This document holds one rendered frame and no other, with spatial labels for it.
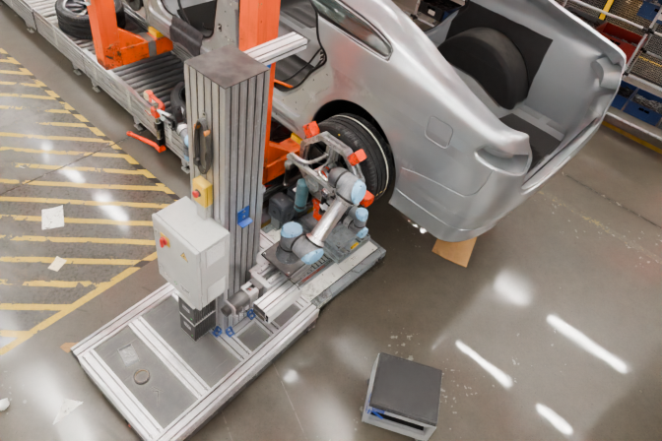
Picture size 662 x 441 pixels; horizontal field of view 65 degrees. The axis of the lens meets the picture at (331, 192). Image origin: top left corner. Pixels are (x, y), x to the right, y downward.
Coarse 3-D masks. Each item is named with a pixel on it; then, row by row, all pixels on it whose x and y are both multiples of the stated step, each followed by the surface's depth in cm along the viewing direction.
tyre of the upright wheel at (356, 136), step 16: (320, 128) 347; (336, 128) 337; (352, 128) 337; (368, 128) 342; (352, 144) 332; (368, 144) 334; (384, 144) 341; (368, 160) 331; (384, 160) 340; (368, 176) 335; (384, 176) 343; (384, 192) 359
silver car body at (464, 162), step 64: (128, 0) 494; (192, 0) 477; (320, 0) 326; (384, 0) 312; (512, 0) 414; (320, 64) 347; (384, 64) 306; (448, 64) 296; (512, 64) 418; (576, 64) 399; (384, 128) 326; (448, 128) 292; (512, 128) 413; (576, 128) 398; (448, 192) 312; (512, 192) 302
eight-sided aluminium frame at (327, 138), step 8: (320, 136) 337; (328, 136) 339; (304, 144) 352; (328, 144) 336; (336, 144) 332; (344, 144) 333; (304, 152) 359; (344, 152) 328; (352, 152) 331; (352, 168) 330; (360, 168) 333; (304, 176) 371; (360, 176) 334; (312, 192) 371; (320, 192) 372; (320, 200) 369; (328, 200) 370
